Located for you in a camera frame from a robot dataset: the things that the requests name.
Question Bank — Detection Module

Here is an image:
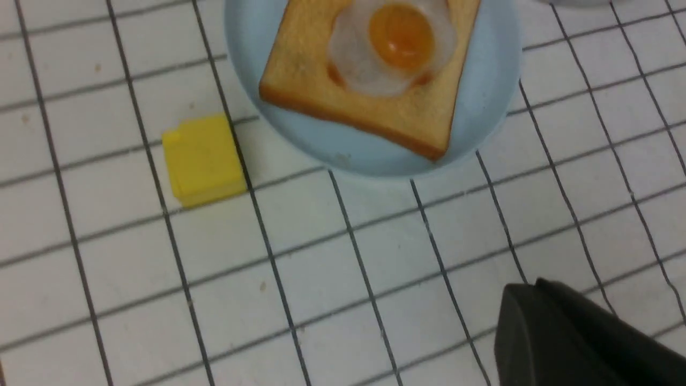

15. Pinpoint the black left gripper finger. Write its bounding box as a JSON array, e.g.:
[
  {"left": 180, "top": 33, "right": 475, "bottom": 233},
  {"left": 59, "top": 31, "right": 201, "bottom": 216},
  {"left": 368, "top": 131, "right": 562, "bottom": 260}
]
[{"left": 494, "top": 278, "right": 685, "bottom": 385}]

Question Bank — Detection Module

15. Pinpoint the fried egg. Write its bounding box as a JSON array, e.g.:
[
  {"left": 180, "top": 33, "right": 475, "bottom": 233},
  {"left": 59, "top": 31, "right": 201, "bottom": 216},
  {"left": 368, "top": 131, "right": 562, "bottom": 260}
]
[{"left": 326, "top": 1, "right": 458, "bottom": 97}]

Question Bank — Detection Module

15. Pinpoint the toast slice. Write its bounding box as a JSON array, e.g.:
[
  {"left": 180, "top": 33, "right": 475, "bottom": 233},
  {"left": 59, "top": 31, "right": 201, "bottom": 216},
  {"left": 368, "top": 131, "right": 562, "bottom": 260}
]
[{"left": 259, "top": 1, "right": 481, "bottom": 161}]

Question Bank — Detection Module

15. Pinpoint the white grid tablecloth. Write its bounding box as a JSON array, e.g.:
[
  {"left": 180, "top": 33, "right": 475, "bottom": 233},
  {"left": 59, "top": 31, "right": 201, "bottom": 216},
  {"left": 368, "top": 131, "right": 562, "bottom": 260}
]
[{"left": 1, "top": 1, "right": 684, "bottom": 385}]

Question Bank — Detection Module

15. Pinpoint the light blue plate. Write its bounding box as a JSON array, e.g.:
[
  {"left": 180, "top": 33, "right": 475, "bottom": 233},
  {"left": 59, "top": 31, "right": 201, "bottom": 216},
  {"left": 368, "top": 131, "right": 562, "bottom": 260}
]
[{"left": 223, "top": 1, "right": 522, "bottom": 179}]

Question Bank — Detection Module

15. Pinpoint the yellow cube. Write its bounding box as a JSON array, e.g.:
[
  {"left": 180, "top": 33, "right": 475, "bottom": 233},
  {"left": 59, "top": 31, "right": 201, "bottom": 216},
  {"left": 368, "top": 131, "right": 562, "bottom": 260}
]
[{"left": 161, "top": 114, "right": 248, "bottom": 208}]

